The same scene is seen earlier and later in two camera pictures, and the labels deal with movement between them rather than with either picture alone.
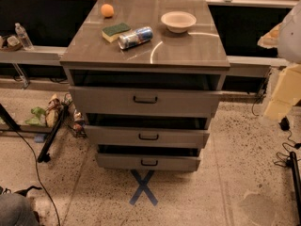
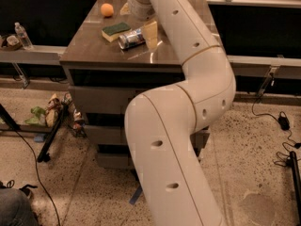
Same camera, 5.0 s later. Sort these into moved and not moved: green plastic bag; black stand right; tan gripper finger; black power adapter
Moved: tan gripper finger
Not moved: green plastic bag; black power adapter; black stand right
